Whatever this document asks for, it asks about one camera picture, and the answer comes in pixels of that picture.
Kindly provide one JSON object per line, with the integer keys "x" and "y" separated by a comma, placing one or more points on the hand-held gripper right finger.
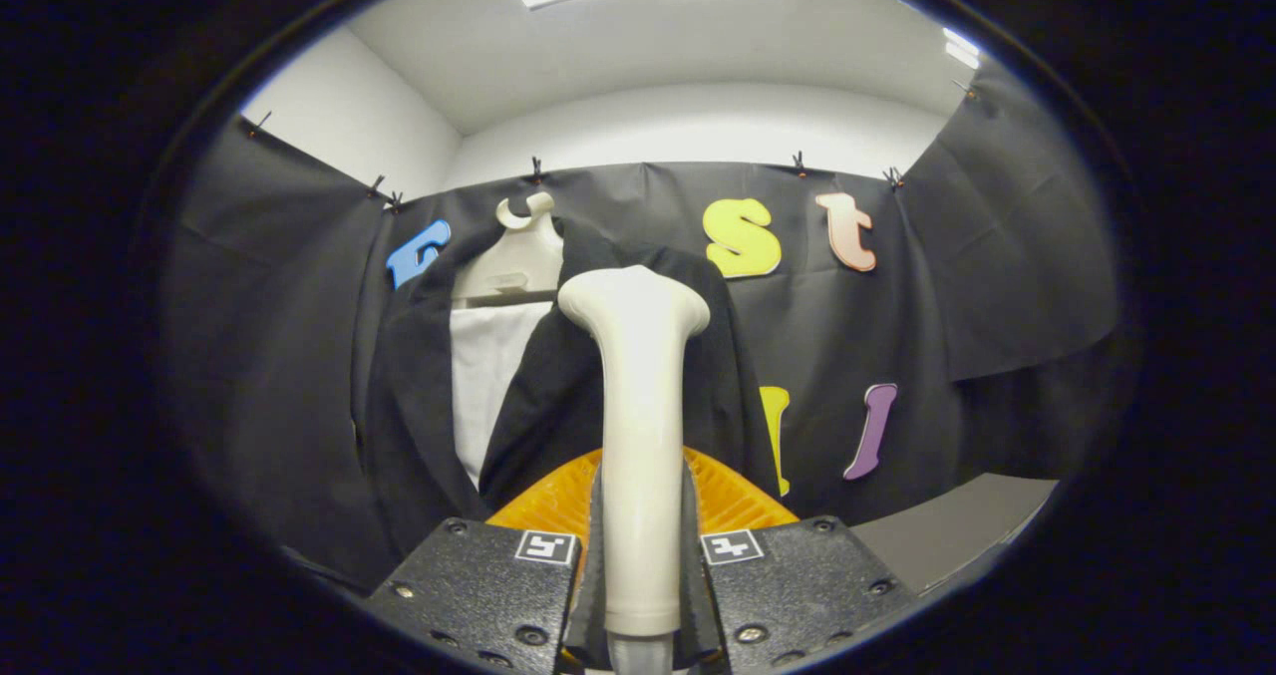
{"x": 692, "y": 585}

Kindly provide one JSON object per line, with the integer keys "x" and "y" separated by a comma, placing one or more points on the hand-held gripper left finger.
{"x": 594, "y": 585}

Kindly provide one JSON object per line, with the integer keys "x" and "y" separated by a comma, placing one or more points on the white garment steamer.
{"x": 638, "y": 436}

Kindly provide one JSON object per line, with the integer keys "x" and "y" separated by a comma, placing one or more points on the black suit jacket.
{"x": 558, "y": 396}

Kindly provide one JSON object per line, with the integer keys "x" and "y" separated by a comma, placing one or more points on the white shirt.
{"x": 488, "y": 376}

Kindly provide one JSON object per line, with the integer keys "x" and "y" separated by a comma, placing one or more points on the grey cabinet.
{"x": 947, "y": 525}

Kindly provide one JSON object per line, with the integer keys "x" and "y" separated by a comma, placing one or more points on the white plastic hanger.
{"x": 523, "y": 256}

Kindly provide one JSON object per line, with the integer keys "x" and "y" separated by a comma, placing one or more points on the black backdrop cloth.
{"x": 947, "y": 306}

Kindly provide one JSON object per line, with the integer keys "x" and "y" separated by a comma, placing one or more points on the small ceiling light panel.
{"x": 962, "y": 49}

